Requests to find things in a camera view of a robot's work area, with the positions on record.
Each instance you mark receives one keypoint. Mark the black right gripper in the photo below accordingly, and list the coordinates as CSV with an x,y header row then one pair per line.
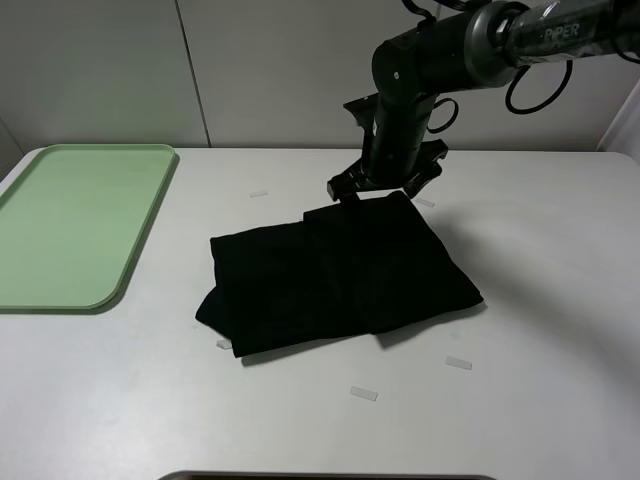
x,y
376,171

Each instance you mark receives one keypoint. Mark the black short sleeve t-shirt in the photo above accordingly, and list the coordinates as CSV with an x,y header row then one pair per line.
x,y
366,267

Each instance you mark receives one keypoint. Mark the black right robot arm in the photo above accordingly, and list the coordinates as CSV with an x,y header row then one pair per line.
x,y
484,45

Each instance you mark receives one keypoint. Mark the light green plastic tray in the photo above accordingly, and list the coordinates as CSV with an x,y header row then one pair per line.
x,y
74,221

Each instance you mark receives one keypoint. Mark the clear tape strip back right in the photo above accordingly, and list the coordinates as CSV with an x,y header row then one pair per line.
x,y
425,202

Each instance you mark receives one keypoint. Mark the clear tape strip front right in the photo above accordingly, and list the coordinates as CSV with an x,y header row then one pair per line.
x,y
458,363

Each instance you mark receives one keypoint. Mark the clear tape strip front left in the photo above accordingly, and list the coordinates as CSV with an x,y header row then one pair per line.
x,y
224,344

